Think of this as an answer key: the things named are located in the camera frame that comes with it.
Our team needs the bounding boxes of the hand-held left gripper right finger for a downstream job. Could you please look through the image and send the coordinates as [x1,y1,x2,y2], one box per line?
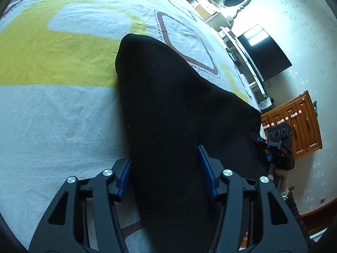
[197,144,308,253]

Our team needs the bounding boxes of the white dressing table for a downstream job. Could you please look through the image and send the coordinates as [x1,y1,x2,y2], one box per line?
[190,0,237,32]

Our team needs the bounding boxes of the person's right hand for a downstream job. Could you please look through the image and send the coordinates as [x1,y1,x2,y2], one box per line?
[268,163,289,184]

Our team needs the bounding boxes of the wooden cabinet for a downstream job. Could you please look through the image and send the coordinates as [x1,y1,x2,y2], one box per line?
[261,90,323,159]

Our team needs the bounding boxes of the black television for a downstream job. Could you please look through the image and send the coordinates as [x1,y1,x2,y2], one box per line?
[237,24,293,82]

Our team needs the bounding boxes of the white television stand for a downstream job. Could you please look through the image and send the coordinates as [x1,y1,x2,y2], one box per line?
[218,26,269,98]

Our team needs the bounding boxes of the printed bed sheet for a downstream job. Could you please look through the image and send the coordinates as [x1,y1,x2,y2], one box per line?
[0,0,264,251]

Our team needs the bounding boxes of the person's right forearm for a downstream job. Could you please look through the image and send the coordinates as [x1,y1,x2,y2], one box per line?
[274,180,316,243]

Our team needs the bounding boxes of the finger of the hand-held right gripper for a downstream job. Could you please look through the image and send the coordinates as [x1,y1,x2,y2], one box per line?
[257,134,271,148]

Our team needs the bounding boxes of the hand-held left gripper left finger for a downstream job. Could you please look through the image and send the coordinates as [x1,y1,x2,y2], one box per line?
[28,158,132,253]

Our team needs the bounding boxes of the black pants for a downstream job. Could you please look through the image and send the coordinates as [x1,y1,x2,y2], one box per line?
[115,33,269,253]

